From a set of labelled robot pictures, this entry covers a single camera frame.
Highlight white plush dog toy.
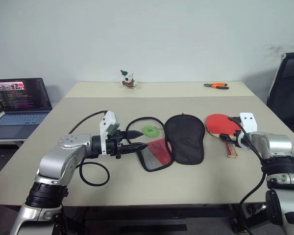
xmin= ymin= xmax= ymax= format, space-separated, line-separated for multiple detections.
xmin=119 ymin=69 xmax=139 ymax=90

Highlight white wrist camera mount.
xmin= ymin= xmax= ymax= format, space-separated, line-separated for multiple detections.
xmin=98 ymin=110 xmax=120 ymax=156
xmin=236 ymin=112 xmax=258 ymax=148

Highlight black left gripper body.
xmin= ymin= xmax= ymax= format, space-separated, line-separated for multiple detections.
xmin=104 ymin=129 xmax=128 ymax=160

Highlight red table tennis paddle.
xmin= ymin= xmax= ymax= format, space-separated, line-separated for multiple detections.
xmin=205 ymin=113 xmax=242 ymax=159

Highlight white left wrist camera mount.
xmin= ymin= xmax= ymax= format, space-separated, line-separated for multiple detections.
xmin=98 ymin=110 xmax=120 ymax=156

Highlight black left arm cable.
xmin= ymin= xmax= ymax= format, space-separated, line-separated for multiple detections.
xmin=70 ymin=110 xmax=111 ymax=187

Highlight black case carry strap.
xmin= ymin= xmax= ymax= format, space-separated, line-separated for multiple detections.
xmin=125 ymin=117 xmax=166 ymax=145

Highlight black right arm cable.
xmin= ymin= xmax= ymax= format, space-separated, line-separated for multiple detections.
xmin=228 ymin=116 xmax=267 ymax=235

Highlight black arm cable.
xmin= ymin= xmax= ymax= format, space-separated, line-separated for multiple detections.
xmin=228 ymin=116 xmax=267 ymax=235
xmin=70 ymin=110 xmax=111 ymax=187

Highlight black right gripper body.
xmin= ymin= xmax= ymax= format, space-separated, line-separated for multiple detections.
xmin=235 ymin=133 xmax=249 ymax=149

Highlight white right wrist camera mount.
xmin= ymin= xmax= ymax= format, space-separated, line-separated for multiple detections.
xmin=236 ymin=112 xmax=258 ymax=148

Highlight black mesh paddle case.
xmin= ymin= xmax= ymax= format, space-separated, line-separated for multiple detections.
xmin=136 ymin=113 xmax=207 ymax=172

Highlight open blue laptop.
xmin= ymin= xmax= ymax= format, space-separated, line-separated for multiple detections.
xmin=0 ymin=77 xmax=53 ymax=141

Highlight black table frame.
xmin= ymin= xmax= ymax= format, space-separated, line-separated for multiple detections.
xmin=61 ymin=202 xmax=269 ymax=235

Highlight green fuzzy ring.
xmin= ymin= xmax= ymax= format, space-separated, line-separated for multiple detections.
xmin=142 ymin=125 xmax=160 ymax=138

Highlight orange handled pliers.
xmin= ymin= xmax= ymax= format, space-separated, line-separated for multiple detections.
xmin=203 ymin=82 xmax=230 ymax=91

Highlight black mesh office chair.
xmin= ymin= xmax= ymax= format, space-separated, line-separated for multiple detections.
xmin=266 ymin=51 xmax=294 ymax=143

